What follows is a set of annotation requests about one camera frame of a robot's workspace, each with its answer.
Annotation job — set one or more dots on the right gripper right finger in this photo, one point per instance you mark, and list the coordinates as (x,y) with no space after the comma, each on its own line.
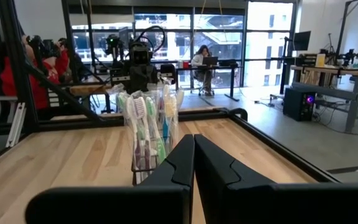
(259,205)

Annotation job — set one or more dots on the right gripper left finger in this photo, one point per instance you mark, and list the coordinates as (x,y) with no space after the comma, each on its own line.
(154,205)

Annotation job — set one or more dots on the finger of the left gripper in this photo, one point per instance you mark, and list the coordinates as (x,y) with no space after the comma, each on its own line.
(146,79)
(139,79)

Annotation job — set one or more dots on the green white toothbrush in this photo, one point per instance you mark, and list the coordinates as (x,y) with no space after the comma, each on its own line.
(151,105)
(122,100)

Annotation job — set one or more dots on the purple white toothbrush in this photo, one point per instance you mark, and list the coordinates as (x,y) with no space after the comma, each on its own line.
(137,154)
(140,107)

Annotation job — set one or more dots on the blue white toothbrush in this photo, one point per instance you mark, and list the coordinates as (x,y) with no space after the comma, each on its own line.
(165,127)

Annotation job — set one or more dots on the black background robot arm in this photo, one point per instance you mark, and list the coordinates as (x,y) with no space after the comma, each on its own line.
(348,56)

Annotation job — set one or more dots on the red cup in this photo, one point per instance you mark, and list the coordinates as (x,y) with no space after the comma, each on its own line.
(186,64)

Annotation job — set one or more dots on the person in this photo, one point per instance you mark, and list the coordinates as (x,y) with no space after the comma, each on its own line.
(197,59)
(11,81)

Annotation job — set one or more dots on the dark laptop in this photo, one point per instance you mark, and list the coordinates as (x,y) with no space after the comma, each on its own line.
(210,61)

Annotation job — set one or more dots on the black desk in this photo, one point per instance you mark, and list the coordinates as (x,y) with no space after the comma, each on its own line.
(228,66)

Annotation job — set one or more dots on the black computer tower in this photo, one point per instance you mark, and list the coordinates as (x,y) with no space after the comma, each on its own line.
(297,105)

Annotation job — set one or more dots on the grey chair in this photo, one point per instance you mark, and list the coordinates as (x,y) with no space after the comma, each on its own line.
(5,99)

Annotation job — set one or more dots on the black monitor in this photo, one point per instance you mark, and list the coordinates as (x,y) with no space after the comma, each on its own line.
(302,40)

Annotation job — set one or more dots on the yellow white box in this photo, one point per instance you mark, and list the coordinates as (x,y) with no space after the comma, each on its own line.
(320,60)

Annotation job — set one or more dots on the wooden workbench grey legs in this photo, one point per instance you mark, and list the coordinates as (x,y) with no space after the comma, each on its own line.
(337,71)

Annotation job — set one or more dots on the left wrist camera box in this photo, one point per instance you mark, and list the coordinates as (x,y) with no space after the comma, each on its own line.
(140,55)

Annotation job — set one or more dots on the white slotted rail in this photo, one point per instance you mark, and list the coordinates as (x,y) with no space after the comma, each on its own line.
(15,124)

